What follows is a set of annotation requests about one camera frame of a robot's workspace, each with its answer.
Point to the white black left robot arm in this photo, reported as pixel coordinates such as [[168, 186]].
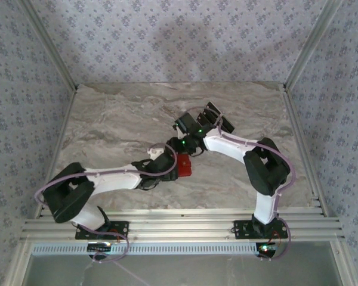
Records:
[[116, 180]]

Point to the black credit card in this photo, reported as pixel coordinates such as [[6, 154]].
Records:
[[204, 117], [225, 127], [229, 121], [212, 107]]

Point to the wide aluminium extrusion base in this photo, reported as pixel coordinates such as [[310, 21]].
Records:
[[182, 226]]

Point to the small controller circuit board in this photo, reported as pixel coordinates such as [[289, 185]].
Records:
[[100, 247], [267, 248]]

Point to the grey metal panel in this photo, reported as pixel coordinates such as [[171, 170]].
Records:
[[211, 271]]

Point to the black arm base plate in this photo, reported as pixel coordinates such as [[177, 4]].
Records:
[[122, 228], [241, 229]]

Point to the aluminium frame post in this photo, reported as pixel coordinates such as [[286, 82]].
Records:
[[343, 265], [309, 44], [18, 265], [52, 44]]

